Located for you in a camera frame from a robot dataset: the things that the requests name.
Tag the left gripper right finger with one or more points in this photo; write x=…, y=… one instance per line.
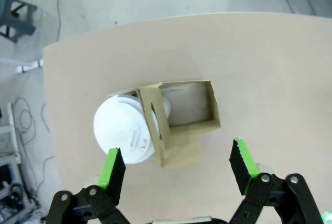
x=243, y=167

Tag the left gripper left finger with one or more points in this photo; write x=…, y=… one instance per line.
x=114, y=177

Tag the white lidded paper cup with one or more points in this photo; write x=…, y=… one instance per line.
x=119, y=128

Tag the brown cardboard cup carrier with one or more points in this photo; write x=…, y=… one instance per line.
x=160, y=141

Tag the white equipment rack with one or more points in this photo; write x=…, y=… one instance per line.
x=10, y=177

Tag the white power strip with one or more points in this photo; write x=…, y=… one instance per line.
x=28, y=66

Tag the dark metal frame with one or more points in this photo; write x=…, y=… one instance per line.
x=15, y=19

